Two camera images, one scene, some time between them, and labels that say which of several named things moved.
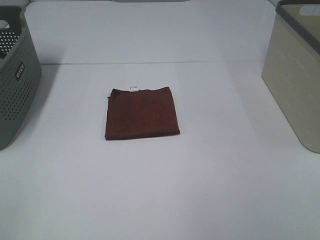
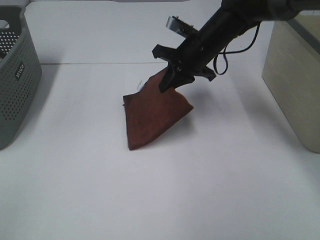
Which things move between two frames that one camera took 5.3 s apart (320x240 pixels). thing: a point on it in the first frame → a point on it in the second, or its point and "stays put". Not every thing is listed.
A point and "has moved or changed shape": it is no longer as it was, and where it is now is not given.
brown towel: x=139 y=113 has moved or changed shape
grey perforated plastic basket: x=20 y=74 stays put
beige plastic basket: x=291 y=69 stays put
